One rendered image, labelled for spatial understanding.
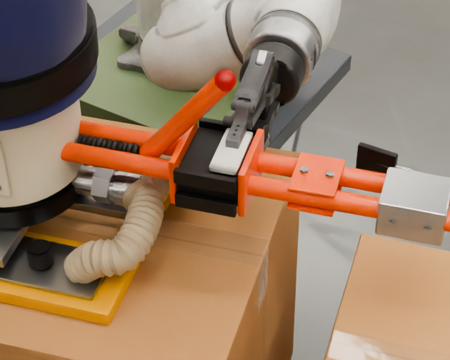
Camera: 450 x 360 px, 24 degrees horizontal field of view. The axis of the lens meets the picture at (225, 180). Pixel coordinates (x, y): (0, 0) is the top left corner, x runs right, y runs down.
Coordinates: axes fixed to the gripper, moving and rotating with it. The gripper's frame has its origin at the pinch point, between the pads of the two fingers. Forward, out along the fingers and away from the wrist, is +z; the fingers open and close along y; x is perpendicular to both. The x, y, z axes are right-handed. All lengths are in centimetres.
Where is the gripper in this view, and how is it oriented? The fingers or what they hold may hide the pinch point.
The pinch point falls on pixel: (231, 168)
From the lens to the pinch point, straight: 112.8
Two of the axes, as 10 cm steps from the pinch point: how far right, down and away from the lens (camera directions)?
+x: -9.6, -1.8, 2.1
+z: -2.8, 6.3, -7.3
